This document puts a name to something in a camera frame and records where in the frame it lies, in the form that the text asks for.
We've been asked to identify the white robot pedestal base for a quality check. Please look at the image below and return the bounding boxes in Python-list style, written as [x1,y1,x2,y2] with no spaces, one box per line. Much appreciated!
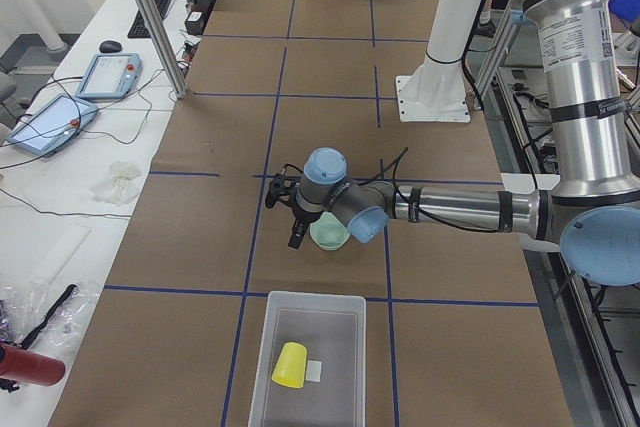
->
[396,0,475,123]

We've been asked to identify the black computer mouse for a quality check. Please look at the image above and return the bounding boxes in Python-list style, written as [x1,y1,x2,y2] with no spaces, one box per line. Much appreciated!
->
[99,40,123,54]

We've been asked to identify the teach pendant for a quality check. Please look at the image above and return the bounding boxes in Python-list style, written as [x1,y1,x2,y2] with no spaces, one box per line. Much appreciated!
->
[75,53,142,102]
[6,94,98,157]

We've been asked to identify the aluminium frame post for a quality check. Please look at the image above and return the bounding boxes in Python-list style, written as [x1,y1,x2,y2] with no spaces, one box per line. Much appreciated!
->
[135,0,187,99]

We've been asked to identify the black strap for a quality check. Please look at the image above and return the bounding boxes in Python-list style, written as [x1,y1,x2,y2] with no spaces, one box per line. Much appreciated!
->
[20,283,78,350]

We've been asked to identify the crumpled white tissue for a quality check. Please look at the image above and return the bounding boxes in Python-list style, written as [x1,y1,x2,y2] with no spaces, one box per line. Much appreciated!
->
[91,161,141,206]

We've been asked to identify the red cylinder bottle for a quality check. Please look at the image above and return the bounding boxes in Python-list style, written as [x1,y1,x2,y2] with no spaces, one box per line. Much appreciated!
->
[1,344,66,386]

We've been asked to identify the black keyboard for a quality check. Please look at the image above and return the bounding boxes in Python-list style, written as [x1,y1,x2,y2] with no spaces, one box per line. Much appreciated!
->
[127,0,175,40]

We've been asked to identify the yellow plastic cup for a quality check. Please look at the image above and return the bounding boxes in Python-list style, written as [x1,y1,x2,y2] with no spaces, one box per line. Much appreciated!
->
[271,342,307,389]

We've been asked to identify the translucent white plastic bin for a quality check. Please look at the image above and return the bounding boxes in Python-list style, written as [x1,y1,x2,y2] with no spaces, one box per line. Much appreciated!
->
[248,291,366,426]

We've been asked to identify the black power adapter box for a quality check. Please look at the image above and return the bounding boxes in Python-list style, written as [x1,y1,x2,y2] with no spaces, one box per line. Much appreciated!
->
[184,11,204,36]

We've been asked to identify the white foam strip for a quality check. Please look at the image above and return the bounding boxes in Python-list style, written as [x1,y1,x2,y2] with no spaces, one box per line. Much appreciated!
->
[28,223,92,286]

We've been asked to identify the green bowl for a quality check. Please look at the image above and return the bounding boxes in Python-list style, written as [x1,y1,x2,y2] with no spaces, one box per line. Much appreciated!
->
[310,212,350,251]

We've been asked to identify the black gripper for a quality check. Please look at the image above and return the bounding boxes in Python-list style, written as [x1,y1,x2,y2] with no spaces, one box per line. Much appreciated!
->
[288,196,323,249]

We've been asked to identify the far teach pendant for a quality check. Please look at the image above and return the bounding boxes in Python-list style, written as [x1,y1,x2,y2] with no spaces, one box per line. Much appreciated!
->
[75,53,142,102]

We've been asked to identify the near teach pendant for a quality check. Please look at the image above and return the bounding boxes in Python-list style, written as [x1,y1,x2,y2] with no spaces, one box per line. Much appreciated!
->
[6,94,98,157]

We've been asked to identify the clear plastic bag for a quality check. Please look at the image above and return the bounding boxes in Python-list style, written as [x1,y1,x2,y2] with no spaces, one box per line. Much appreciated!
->
[1,280,99,351]

